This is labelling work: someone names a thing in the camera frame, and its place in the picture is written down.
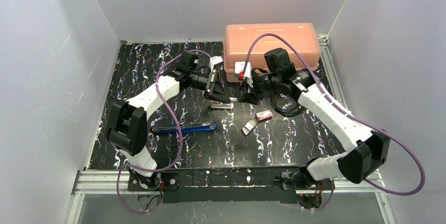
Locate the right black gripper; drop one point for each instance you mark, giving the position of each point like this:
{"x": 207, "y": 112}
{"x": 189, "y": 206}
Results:
{"x": 256, "y": 87}

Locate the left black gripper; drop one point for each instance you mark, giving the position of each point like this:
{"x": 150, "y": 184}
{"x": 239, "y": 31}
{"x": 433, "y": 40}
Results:
{"x": 212, "y": 84}

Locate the beige stapler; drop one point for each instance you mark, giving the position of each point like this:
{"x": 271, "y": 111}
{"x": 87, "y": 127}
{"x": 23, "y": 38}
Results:
{"x": 221, "y": 105}

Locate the red staples box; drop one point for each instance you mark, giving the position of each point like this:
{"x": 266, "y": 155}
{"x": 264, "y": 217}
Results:
{"x": 263, "y": 116}

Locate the cardboard staples tray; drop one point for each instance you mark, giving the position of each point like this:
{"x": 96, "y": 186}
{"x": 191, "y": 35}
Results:
{"x": 248, "y": 127}

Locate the blue stapler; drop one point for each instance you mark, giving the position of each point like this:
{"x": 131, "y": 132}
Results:
{"x": 185, "y": 128}

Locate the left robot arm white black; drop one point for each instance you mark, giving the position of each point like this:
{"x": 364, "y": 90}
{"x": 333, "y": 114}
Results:
{"x": 127, "y": 124}

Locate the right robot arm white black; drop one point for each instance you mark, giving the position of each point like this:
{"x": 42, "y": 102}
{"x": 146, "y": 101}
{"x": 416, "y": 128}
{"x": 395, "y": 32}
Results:
{"x": 365, "y": 149}

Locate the orange plastic toolbox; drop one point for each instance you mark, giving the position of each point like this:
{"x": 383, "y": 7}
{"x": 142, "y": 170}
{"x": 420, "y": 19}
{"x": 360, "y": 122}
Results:
{"x": 301, "y": 36}

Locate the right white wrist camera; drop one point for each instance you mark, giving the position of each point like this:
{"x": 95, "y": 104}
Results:
{"x": 242, "y": 72}

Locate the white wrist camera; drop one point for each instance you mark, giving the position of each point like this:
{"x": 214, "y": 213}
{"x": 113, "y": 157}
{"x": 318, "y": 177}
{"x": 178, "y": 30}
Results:
{"x": 215, "y": 63}
{"x": 242, "y": 72}

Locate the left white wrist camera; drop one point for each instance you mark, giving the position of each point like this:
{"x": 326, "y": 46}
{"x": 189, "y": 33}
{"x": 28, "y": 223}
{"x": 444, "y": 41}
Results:
{"x": 215, "y": 63}

